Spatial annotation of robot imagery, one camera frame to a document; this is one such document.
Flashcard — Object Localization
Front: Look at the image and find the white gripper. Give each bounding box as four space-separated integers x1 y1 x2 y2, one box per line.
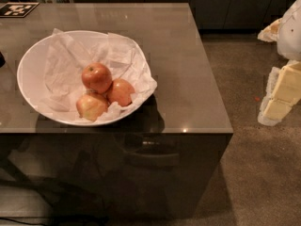
258 0 301 126

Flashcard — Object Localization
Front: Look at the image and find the yellowish red apple front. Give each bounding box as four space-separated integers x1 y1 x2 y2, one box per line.
76 93 108 121

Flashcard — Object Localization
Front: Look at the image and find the white bowl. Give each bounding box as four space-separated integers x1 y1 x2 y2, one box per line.
16 29 153 127

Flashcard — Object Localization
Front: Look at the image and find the white crumpled paper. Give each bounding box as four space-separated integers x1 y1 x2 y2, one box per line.
40 29 157 124

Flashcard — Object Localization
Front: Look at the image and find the black white fiducial marker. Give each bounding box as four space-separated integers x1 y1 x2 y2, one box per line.
0 2 39 18

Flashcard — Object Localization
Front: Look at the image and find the dark object at left edge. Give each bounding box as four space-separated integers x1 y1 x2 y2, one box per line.
0 52 6 68

